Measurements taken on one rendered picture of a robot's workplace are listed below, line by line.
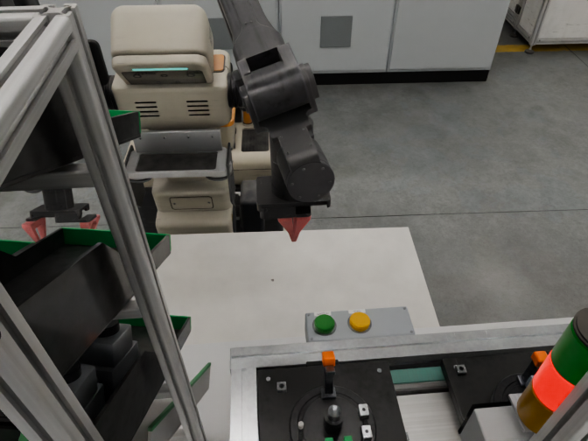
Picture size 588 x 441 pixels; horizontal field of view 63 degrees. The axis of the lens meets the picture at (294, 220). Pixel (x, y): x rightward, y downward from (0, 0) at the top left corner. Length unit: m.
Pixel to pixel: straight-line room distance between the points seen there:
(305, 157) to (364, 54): 3.22
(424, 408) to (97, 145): 0.76
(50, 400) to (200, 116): 1.05
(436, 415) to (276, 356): 0.31
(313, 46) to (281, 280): 2.68
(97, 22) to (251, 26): 3.16
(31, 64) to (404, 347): 0.83
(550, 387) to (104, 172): 0.43
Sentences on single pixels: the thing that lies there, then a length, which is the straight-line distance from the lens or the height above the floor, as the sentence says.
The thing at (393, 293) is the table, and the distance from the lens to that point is 1.17.
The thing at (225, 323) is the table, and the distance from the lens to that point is 1.10.
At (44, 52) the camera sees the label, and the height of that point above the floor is 1.66.
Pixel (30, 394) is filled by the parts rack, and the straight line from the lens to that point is 0.24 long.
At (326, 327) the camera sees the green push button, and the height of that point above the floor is 0.97.
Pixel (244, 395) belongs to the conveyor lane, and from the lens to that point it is 0.90.
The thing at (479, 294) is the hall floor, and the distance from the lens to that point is 2.39.
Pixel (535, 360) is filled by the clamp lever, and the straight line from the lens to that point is 0.89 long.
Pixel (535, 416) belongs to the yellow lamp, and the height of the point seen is 1.29.
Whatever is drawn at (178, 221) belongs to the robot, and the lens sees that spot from 1.44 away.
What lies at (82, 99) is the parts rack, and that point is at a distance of 0.33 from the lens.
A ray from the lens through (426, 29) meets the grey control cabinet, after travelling 3.77.
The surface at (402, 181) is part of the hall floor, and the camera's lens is 2.89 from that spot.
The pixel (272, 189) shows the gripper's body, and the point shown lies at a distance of 0.67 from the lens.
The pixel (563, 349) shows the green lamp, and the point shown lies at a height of 1.39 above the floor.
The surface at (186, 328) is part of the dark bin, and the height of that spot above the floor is 1.21.
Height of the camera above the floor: 1.76
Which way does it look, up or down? 43 degrees down
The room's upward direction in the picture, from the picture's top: straight up
